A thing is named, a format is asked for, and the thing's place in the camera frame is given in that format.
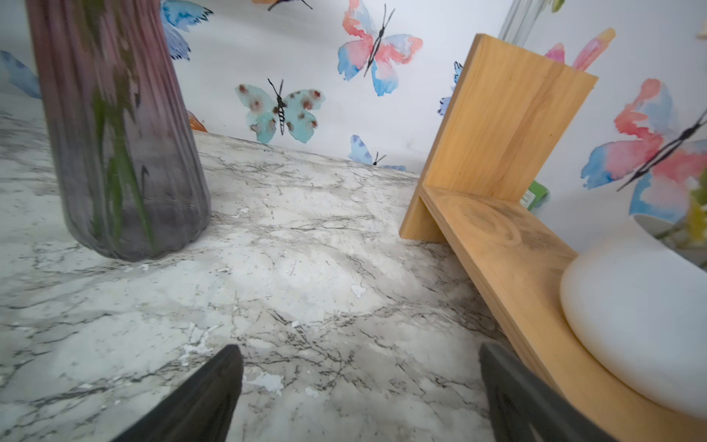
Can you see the sunflower bouquet in white vase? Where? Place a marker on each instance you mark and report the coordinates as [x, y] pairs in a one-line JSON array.
[[637, 302]]

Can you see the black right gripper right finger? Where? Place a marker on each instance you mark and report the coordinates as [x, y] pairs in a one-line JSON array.
[[524, 408]]

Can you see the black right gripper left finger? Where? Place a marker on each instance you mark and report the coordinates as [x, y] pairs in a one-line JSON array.
[[201, 409]]

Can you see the wooden corner shelf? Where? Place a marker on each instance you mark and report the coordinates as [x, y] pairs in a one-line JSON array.
[[507, 113]]

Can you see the purple ribbed glass vase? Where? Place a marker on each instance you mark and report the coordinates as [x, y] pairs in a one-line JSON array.
[[130, 177]]

